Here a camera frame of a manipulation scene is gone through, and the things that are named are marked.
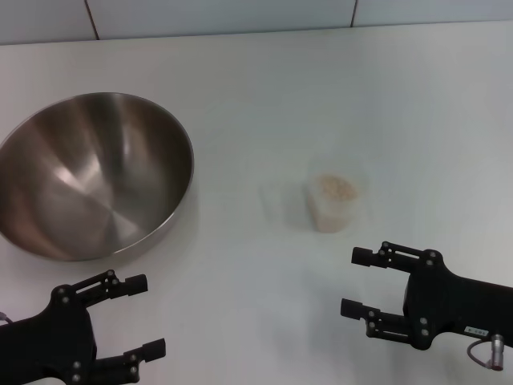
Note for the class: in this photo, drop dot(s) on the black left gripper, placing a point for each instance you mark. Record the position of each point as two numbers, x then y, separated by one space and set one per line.
48 345

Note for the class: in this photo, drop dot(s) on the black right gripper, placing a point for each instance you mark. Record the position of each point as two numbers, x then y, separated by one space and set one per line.
453 305

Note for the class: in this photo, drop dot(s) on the stainless steel mixing bowl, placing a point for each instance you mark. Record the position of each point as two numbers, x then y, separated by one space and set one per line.
100 172

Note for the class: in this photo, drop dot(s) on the clear plastic measuring cup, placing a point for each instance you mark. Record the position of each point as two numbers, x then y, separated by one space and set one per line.
312 176

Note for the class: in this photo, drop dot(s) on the white rice grains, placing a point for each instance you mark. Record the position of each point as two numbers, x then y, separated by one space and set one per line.
336 190

